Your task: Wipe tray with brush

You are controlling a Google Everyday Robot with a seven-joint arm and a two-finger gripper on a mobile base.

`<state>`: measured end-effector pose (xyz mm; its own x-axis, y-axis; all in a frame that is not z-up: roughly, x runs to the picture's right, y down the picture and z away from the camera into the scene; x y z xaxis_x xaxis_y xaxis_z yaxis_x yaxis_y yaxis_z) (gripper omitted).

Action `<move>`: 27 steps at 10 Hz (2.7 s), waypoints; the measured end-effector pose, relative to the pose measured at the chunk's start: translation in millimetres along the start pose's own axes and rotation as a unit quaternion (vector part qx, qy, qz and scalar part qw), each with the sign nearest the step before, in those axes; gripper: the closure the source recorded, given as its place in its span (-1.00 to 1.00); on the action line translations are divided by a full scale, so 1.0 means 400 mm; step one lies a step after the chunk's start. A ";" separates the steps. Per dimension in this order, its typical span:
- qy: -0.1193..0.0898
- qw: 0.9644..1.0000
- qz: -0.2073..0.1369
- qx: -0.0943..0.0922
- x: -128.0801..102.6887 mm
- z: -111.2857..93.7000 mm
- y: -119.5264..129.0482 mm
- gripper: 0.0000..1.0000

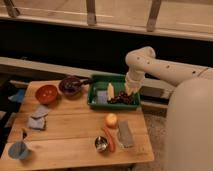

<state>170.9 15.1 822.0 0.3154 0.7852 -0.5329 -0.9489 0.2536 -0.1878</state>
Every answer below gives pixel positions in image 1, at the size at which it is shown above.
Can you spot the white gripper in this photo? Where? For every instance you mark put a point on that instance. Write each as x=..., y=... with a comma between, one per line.
x=133, y=82

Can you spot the black brush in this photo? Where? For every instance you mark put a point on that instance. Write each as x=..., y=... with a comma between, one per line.
x=76, y=85

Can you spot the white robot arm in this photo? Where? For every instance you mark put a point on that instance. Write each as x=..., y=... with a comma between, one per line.
x=189, y=123

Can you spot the blue sponge in tray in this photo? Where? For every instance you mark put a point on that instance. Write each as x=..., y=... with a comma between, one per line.
x=102, y=97

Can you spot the green plastic tray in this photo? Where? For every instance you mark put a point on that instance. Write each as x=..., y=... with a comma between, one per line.
x=100, y=82

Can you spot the dark grapes bunch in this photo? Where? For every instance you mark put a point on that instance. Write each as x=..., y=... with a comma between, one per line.
x=122, y=97

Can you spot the yellow corn cob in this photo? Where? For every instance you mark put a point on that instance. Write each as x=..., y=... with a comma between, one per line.
x=110, y=91

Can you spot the orange fruit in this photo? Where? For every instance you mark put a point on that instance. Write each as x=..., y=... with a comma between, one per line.
x=111, y=120

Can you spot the purple bowl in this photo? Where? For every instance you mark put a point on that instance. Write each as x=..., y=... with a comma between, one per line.
x=64, y=83

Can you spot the orange carrot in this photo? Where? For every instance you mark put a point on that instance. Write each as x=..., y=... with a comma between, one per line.
x=110, y=139

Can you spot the small metal cup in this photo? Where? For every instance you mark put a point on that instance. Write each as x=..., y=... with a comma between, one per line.
x=101, y=144

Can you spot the red bowl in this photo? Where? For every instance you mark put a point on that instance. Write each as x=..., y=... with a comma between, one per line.
x=46, y=94

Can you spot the grey cloth upper left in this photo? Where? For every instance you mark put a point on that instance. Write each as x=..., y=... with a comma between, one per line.
x=41, y=111

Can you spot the grey cloth lower left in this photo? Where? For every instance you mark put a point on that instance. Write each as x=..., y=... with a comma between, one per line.
x=38, y=124

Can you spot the blue cloth off table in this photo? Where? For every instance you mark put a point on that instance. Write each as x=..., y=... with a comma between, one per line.
x=18, y=97

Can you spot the blue cup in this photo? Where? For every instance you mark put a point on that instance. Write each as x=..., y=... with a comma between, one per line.
x=18, y=150

